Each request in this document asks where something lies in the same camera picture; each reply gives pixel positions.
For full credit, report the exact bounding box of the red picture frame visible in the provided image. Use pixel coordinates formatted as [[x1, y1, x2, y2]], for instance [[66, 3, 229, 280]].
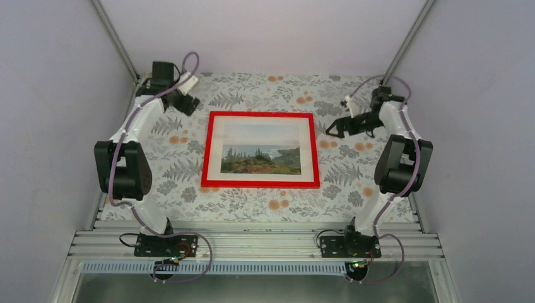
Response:
[[200, 110, 321, 190]]

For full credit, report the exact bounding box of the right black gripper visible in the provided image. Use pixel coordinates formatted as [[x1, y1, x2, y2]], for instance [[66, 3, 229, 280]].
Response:
[[326, 112, 384, 138]]

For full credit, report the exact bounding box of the aluminium rail base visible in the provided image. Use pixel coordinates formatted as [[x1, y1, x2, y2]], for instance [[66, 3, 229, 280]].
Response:
[[68, 220, 444, 261]]

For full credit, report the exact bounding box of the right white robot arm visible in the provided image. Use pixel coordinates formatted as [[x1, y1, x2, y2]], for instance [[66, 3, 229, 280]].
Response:
[[325, 86, 433, 236]]

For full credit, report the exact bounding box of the landscape photo print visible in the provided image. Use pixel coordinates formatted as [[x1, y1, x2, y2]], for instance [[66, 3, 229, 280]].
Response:
[[220, 123, 302, 175]]

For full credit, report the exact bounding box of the grey slotted cable duct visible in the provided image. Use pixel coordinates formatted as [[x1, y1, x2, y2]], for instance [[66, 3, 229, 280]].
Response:
[[81, 260, 346, 276]]

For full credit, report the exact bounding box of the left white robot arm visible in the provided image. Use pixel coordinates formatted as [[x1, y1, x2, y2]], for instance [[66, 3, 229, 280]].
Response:
[[93, 61, 200, 256]]

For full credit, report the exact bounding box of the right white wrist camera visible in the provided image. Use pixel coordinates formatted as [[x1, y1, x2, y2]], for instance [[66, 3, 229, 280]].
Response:
[[341, 95, 360, 118]]

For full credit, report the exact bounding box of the floral patterned table mat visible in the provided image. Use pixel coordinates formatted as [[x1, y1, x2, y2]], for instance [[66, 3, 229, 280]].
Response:
[[143, 73, 387, 222]]

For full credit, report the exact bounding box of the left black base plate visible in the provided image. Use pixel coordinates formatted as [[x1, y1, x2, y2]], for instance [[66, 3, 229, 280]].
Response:
[[134, 234, 198, 258]]

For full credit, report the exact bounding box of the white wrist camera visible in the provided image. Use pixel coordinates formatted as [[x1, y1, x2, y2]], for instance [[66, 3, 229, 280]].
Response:
[[341, 95, 360, 118], [178, 71, 199, 95]]

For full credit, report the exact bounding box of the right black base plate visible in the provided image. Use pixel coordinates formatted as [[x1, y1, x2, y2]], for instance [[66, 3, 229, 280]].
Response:
[[319, 235, 382, 258]]

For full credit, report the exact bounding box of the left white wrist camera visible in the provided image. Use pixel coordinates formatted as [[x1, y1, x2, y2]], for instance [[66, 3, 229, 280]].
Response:
[[178, 71, 199, 95]]

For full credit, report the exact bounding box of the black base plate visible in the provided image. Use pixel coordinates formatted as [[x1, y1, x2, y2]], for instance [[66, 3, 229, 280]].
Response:
[[134, 234, 198, 258], [319, 235, 382, 258]]

